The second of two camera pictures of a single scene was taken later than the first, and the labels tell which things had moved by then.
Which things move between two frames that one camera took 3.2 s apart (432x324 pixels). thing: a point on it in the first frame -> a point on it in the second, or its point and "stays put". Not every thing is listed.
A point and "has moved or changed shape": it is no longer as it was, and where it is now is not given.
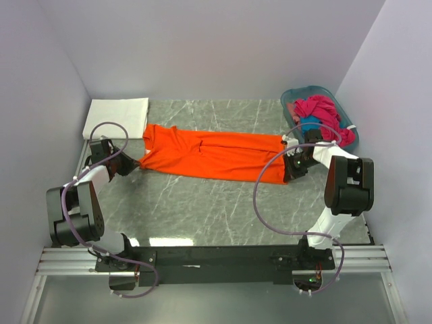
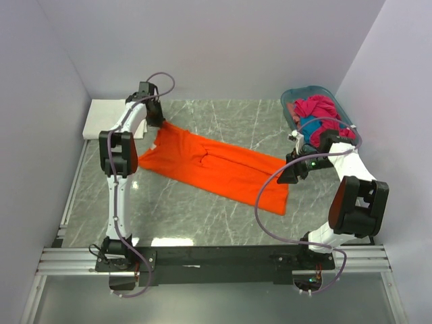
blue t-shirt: [310, 119] stays put
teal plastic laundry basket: [300, 92] stays put
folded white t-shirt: [131, 113] stays put
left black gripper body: [123, 165] -> [156, 118]
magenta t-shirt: [323, 106] stays put
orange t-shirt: [233, 155] has moved or changed shape
